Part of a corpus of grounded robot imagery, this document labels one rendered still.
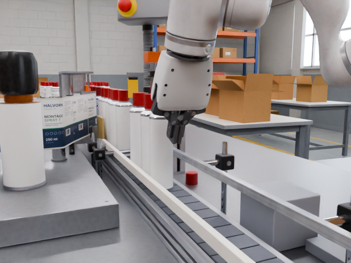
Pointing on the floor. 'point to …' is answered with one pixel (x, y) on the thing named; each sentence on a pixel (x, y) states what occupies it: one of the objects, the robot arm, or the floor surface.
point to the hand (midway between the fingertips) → (175, 131)
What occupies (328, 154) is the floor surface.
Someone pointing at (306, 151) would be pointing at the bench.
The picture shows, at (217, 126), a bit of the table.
